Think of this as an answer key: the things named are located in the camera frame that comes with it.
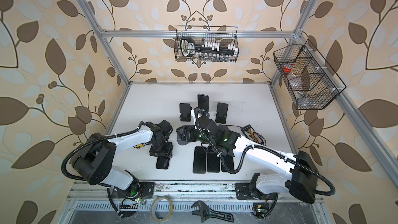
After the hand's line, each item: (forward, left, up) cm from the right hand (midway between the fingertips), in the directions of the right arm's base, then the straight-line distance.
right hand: (182, 131), depth 71 cm
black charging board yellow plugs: (+9, -38, -21) cm, 44 cm away
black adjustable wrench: (-29, -9, -21) cm, 37 cm away
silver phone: (-7, +13, -20) cm, 25 cm away
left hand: (-3, +10, -21) cm, 24 cm away
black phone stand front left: (-5, -1, +7) cm, 8 cm away
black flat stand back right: (+19, -21, -17) cm, 33 cm away
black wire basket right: (+17, -62, +13) cm, 66 cm away
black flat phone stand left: (+23, +1, -15) cm, 27 cm away
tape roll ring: (-27, +14, -19) cm, 35 cm away
